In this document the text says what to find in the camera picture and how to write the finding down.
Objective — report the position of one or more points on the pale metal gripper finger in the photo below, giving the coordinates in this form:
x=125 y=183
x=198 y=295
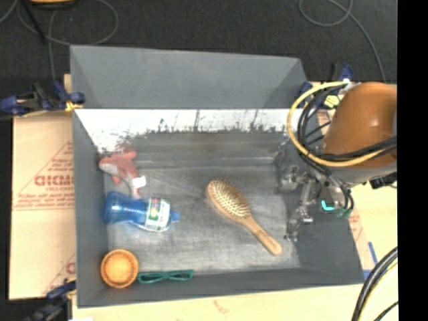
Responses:
x=302 y=217
x=288 y=179

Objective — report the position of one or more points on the wooden hairbrush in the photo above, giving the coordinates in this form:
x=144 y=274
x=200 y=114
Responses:
x=230 y=202

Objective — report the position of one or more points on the grey metal bin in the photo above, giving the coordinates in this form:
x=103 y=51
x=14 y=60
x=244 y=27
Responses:
x=207 y=192

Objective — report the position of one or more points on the green glasses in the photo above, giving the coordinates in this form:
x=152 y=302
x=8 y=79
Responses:
x=182 y=275

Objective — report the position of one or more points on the blue plastic bottle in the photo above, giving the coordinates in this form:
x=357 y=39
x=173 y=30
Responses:
x=133 y=211

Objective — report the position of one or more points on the pink toy shark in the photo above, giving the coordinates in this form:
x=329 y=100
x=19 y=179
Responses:
x=122 y=167

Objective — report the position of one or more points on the orange wooden bowl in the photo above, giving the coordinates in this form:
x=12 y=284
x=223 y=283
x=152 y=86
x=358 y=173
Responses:
x=119 y=269

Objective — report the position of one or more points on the brown cardboard board red print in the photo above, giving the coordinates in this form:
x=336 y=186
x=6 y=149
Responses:
x=41 y=186

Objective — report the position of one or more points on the black cylinder on white bracket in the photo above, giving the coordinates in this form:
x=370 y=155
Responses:
x=382 y=181

